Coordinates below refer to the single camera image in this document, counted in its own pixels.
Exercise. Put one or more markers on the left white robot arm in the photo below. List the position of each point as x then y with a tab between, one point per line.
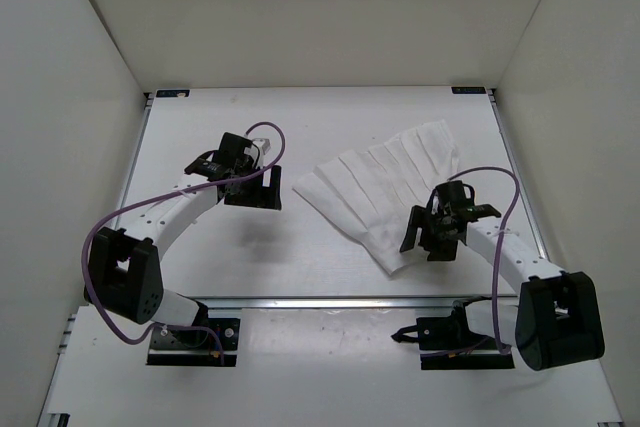
124	264

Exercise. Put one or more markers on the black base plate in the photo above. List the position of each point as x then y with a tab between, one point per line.
197	348
447	343

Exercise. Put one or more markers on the blue corner label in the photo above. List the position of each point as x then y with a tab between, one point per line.
468	90
172	93

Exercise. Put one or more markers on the right blue corner label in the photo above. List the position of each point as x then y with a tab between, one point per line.
468	90

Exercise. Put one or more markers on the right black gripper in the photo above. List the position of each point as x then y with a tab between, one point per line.
420	218

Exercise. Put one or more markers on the left blue corner label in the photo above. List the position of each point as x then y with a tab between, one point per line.
172	93

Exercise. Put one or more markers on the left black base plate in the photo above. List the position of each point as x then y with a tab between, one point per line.
197	348

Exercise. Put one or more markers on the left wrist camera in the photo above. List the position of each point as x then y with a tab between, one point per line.
258	149

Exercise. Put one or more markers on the white pleated skirt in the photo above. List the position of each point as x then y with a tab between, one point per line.
368	195

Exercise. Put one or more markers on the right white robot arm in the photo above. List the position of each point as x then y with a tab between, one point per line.
555	320

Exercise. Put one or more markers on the aluminium front rail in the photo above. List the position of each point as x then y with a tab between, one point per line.
327	303

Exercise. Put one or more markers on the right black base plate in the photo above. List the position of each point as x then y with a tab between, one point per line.
447	343

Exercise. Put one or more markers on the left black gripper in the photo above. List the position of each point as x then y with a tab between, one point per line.
265	195

